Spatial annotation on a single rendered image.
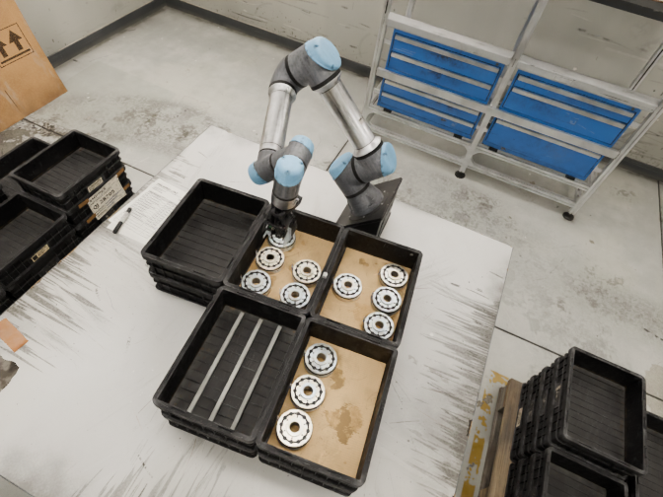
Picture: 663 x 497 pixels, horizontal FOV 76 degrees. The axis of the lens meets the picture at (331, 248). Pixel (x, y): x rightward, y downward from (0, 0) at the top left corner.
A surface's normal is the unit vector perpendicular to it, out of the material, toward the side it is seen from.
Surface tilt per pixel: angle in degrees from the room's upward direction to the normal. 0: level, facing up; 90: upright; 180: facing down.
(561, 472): 0
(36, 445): 0
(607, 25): 90
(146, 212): 0
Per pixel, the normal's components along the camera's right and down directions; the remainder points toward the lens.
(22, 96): 0.88, 0.21
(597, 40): -0.41, 0.70
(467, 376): 0.11, -0.60
